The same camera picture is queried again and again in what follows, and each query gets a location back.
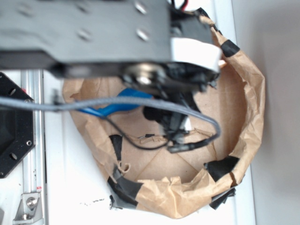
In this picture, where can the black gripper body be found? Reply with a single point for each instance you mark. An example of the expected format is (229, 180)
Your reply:
(173, 105)

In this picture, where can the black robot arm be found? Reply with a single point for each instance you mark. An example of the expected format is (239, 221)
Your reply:
(151, 45)

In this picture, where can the brown paper lined bin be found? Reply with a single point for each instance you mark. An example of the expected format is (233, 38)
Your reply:
(143, 175)

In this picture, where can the aluminium extrusion rail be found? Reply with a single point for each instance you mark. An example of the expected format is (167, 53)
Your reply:
(33, 165)

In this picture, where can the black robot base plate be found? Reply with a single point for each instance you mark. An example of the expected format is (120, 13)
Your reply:
(16, 128)

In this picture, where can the metal corner bracket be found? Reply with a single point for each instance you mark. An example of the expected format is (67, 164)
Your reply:
(30, 210)

